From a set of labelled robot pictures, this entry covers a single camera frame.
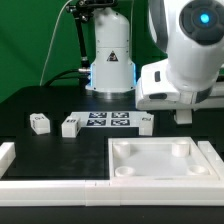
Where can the white square tabletop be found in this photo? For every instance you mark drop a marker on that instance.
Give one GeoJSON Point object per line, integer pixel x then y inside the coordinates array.
{"type": "Point", "coordinates": [158, 158]}

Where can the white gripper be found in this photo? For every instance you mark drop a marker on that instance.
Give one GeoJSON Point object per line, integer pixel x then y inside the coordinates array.
{"type": "Point", "coordinates": [155, 92]}

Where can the white U-shaped fence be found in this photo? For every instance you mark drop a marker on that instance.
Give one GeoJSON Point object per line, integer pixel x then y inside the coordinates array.
{"type": "Point", "coordinates": [112, 192]}

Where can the white sheet with tags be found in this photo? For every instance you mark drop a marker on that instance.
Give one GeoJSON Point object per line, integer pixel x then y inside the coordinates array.
{"type": "Point", "coordinates": [115, 119]}

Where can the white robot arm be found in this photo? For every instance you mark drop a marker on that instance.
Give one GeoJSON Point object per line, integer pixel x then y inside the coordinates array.
{"type": "Point", "coordinates": [190, 32]}

